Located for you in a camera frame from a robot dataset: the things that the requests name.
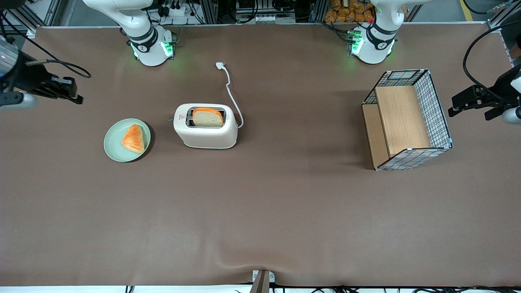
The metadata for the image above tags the orange triangular pastry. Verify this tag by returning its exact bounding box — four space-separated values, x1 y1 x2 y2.
122 124 145 154

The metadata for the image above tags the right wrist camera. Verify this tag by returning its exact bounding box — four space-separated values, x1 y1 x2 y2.
0 92 38 110

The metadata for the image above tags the white toaster power cable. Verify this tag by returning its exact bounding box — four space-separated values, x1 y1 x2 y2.
215 61 244 129

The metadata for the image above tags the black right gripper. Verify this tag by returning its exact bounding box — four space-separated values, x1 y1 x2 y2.
15 53 84 105

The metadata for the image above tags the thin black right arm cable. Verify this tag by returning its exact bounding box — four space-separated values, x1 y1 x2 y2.
0 12 91 79

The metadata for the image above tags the toast slice with orange crust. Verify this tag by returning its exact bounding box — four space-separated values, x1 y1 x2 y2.
192 107 224 127

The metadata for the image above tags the aluminium frame rail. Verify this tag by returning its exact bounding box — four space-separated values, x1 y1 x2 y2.
486 0 521 68

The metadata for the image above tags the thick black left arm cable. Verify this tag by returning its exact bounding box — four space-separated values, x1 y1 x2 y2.
463 20 521 95

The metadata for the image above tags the pile of orange bread rolls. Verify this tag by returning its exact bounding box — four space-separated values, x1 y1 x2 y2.
324 0 375 23

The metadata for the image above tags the light green round plate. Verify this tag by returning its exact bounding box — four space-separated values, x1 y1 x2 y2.
103 118 151 163

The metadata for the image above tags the white power strip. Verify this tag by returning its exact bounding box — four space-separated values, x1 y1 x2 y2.
161 4 188 17

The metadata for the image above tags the wire basket with wooden shelf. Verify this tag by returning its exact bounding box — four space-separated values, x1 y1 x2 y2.
361 69 453 171

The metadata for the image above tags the brown table mat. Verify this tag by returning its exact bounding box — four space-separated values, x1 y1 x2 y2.
0 22 521 287

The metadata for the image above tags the white two-slot toaster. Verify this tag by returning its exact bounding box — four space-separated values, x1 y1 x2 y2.
173 103 239 149

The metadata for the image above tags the metal table edge bracket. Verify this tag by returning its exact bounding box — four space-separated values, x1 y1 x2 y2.
252 270 276 293

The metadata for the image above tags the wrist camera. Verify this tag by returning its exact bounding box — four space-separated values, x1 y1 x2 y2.
0 92 38 110
502 107 521 125

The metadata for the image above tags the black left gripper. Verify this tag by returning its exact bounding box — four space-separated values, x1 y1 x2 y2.
448 65 521 121

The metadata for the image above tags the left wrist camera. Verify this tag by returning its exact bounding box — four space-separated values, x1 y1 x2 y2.
502 107 521 125

